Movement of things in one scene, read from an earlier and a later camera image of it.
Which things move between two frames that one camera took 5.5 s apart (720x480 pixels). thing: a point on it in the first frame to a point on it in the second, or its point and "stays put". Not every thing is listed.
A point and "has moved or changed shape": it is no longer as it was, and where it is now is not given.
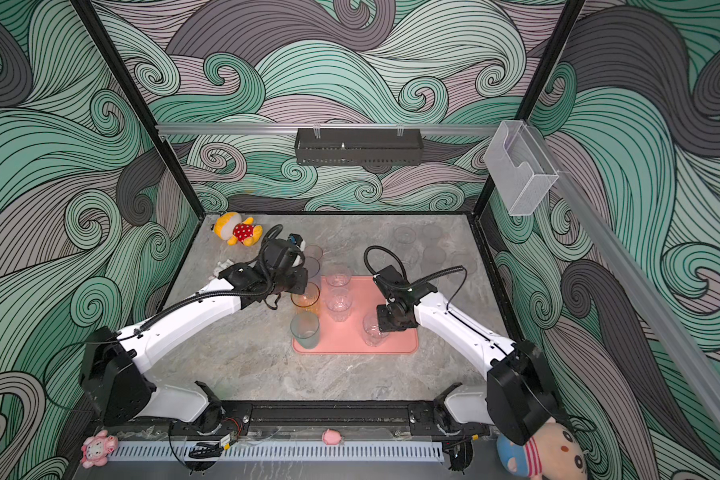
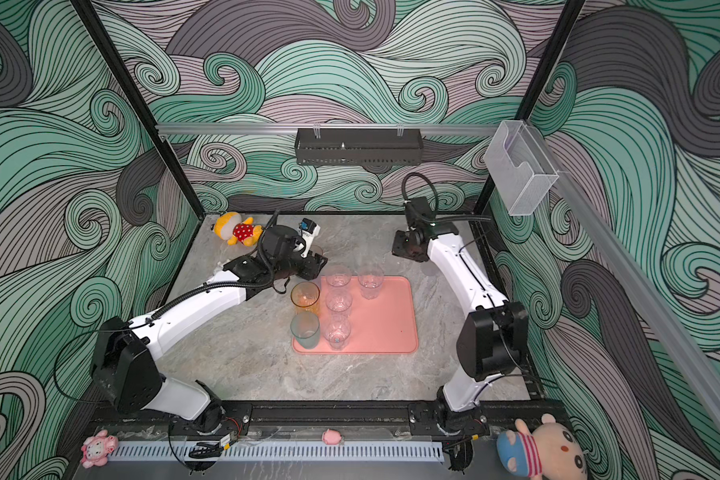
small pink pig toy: x=331 y=436 stays put
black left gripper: x=302 y=279 to x=313 y=266
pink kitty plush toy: x=96 y=449 stays put
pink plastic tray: x=348 y=319 stays put
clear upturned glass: x=404 y=236 has moved or changed shape
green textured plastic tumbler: x=305 y=328 stays put
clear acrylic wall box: x=519 y=167 stays put
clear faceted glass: x=371 y=332 to x=337 y=334
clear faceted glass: x=339 y=302 stays put
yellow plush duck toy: x=228 y=225 stays put
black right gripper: x=384 y=325 to x=399 y=249
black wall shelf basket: x=359 y=146 stays put
